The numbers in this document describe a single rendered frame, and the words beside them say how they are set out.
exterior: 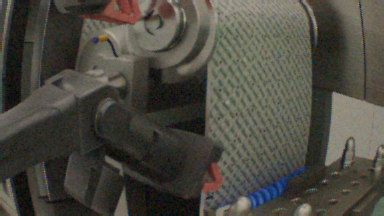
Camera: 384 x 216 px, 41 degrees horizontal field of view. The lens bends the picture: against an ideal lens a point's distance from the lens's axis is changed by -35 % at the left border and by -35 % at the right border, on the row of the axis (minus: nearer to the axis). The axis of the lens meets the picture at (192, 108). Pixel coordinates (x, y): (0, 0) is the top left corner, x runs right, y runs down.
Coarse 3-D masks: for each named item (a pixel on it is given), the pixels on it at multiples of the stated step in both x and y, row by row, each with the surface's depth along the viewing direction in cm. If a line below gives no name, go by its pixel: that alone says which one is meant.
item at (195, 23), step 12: (144, 0) 82; (180, 0) 78; (192, 0) 77; (192, 12) 77; (192, 24) 77; (204, 24) 77; (132, 36) 84; (192, 36) 78; (132, 48) 84; (180, 48) 79; (192, 48) 78; (156, 60) 81; (168, 60) 80; (180, 60) 79
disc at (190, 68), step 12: (204, 0) 77; (204, 12) 77; (216, 12) 76; (216, 24) 76; (204, 36) 78; (216, 36) 77; (204, 48) 78; (192, 60) 79; (204, 60) 78; (156, 72) 83; (168, 72) 82; (180, 72) 81; (192, 72) 80
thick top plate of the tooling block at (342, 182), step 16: (336, 160) 102; (368, 160) 100; (336, 176) 93; (352, 176) 92; (368, 176) 90; (304, 192) 88; (320, 192) 87; (336, 192) 85; (352, 192) 84; (368, 192) 84; (256, 208) 84; (272, 208) 83; (288, 208) 82; (320, 208) 79; (336, 208) 78; (352, 208) 79
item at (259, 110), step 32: (224, 64) 80; (256, 64) 84; (288, 64) 90; (224, 96) 81; (256, 96) 85; (288, 96) 91; (224, 128) 82; (256, 128) 86; (288, 128) 93; (224, 160) 83; (256, 160) 88; (288, 160) 95; (224, 192) 84
